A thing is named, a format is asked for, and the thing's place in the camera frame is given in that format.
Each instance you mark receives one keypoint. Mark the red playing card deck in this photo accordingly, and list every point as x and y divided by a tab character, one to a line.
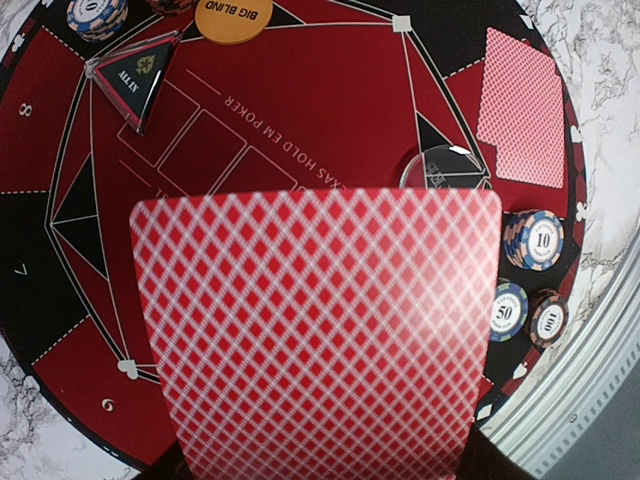
320	334

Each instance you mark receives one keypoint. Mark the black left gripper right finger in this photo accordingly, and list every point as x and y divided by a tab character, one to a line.
484	461

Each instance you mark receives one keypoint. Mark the orange big blind button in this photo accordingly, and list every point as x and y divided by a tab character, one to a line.
232	22

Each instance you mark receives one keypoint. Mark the aluminium front rail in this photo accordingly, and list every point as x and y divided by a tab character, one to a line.
579	385

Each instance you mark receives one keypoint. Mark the clear round dealer button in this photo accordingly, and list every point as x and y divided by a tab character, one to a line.
444	167

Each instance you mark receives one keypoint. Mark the black triangular all-in marker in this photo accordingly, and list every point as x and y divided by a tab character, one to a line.
131	77

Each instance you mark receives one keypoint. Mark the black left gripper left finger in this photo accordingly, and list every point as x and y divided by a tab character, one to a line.
171	465

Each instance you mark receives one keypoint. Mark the red black chip stack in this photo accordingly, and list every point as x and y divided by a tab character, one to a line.
170	7
549	316

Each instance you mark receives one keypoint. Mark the round red black poker mat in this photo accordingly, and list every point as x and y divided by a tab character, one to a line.
332	94

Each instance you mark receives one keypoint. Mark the dealt red card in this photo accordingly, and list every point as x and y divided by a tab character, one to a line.
521	98
539	167

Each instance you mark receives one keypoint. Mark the green blue chip stack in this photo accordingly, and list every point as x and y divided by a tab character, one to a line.
509	311

